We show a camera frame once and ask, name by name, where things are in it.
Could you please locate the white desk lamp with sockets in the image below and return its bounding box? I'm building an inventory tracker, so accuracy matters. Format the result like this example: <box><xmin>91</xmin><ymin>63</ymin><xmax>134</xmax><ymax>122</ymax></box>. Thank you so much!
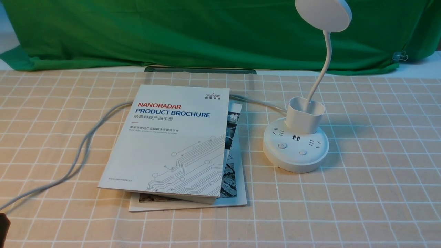
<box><xmin>263</xmin><ymin>0</ymin><xmax>352</xmax><ymax>173</ymax></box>

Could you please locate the white Nanoradar product brochure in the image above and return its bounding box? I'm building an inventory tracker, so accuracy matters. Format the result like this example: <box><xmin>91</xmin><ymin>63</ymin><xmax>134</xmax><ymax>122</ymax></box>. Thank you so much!
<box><xmin>98</xmin><ymin>84</ymin><xmax>230</xmax><ymax>204</ymax></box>

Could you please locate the white booklet under brochure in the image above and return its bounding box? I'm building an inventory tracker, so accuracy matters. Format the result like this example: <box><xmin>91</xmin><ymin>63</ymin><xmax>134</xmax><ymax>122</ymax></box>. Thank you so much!
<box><xmin>128</xmin><ymin>101</ymin><xmax>247</xmax><ymax>212</ymax></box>

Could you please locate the beige checkered tablecloth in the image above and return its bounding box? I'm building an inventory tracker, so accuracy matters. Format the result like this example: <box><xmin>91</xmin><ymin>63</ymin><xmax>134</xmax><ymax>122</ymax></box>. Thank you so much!
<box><xmin>0</xmin><ymin>71</ymin><xmax>441</xmax><ymax>248</ymax></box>

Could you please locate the metal binder clip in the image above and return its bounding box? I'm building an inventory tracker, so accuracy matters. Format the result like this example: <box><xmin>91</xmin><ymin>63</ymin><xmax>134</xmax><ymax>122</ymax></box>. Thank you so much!
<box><xmin>391</xmin><ymin>51</ymin><xmax>409</xmax><ymax>63</ymax></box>

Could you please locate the green backdrop cloth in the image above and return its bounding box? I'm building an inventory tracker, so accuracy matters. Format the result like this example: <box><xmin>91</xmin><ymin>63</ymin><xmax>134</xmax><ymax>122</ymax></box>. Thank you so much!
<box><xmin>1</xmin><ymin>0</ymin><xmax>440</xmax><ymax>75</ymax></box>

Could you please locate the dark object at corner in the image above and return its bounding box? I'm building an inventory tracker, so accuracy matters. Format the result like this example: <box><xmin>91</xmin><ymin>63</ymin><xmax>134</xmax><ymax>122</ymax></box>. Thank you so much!
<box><xmin>0</xmin><ymin>213</ymin><xmax>11</xmax><ymax>248</ymax></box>

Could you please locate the grey power cable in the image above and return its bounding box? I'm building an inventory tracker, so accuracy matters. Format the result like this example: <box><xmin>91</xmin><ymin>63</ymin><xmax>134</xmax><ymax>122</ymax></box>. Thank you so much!
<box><xmin>0</xmin><ymin>94</ymin><xmax>287</xmax><ymax>211</ymax></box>

